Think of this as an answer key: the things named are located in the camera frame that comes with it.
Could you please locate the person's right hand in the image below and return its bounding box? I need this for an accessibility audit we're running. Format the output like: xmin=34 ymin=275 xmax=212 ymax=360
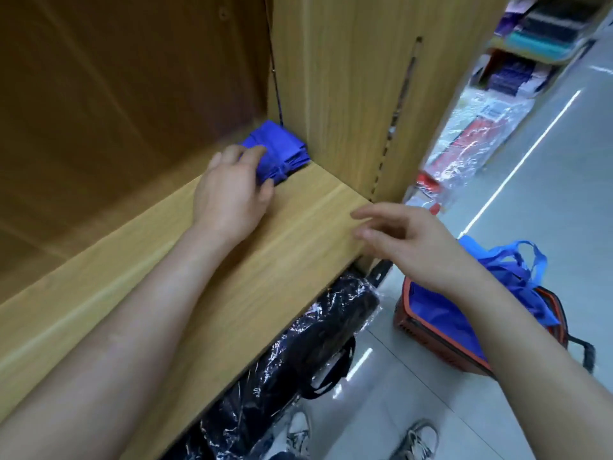
xmin=349 ymin=202 xmax=490 ymax=303

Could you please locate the person's left hand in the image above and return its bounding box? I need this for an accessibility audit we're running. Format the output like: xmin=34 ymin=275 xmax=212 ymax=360
xmin=192 ymin=145 xmax=277 ymax=248

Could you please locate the blue non-woven bag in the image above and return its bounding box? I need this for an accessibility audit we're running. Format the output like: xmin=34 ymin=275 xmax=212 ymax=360
xmin=239 ymin=120 xmax=312 ymax=185

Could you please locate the heap of blue bags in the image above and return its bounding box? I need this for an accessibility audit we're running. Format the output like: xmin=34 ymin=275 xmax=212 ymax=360
xmin=407 ymin=236 xmax=561 ymax=360

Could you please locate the red shopping basket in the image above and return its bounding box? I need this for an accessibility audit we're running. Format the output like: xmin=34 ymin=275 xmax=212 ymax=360
xmin=393 ymin=275 xmax=597 ymax=380

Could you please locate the wooden shelf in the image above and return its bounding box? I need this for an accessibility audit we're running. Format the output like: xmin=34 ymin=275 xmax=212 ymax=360
xmin=0 ymin=0 xmax=509 ymax=460

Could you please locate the person's right forearm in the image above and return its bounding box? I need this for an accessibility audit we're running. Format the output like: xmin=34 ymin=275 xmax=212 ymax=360
xmin=458 ymin=273 xmax=613 ymax=460

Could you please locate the person's left forearm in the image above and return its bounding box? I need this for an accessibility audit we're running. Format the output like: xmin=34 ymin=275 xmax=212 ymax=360
xmin=0 ymin=223 xmax=236 ymax=460

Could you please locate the person's right shoe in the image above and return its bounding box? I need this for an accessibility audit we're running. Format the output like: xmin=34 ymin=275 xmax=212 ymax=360
xmin=391 ymin=421 xmax=440 ymax=460

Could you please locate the distant wooden display rack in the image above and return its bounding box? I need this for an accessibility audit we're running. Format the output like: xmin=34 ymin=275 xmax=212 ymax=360
xmin=493 ymin=0 xmax=613 ymax=102

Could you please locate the black plastic-wrapped bag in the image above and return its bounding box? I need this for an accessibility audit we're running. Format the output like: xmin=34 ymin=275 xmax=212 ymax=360
xmin=172 ymin=273 xmax=384 ymax=460

